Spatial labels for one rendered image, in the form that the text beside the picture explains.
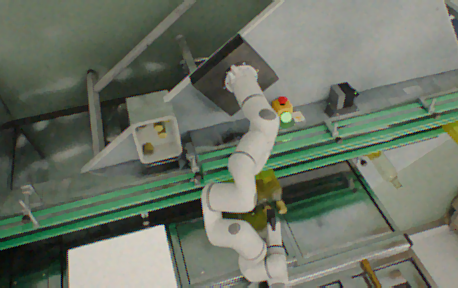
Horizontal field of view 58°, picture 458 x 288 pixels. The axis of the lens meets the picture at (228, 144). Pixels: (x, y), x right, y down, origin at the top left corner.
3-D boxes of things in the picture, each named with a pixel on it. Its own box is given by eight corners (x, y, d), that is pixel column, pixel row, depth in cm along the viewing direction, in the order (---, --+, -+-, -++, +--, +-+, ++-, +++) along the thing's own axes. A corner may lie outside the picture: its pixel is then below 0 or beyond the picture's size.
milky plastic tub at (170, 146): (138, 150, 175) (141, 165, 169) (127, 111, 159) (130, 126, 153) (178, 140, 178) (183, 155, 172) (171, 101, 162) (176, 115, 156)
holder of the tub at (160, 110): (141, 157, 179) (144, 170, 174) (127, 110, 159) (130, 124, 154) (179, 148, 182) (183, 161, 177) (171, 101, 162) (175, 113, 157)
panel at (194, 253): (66, 251, 172) (68, 332, 150) (64, 248, 170) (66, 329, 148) (268, 197, 188) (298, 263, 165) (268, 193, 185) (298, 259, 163)
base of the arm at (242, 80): (214, 74, 151) (225, 101, 141) (241, 53, 148) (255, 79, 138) (236, 97, 162) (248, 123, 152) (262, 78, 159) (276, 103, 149)
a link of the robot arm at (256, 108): (269, 91, 143) (286, 121, 133) (262, 119, 152) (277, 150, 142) (243, 93, 140) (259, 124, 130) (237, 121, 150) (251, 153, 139)
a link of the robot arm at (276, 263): (256, 275, 137) (283, 269, 134) (254, 247, 144) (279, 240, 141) (272, 292, 147) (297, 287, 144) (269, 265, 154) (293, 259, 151)
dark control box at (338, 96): (327, 98, 187) (336, 110, 181) (330, 84, 181) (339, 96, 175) (344, 94, 188) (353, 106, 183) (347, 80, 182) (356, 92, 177)
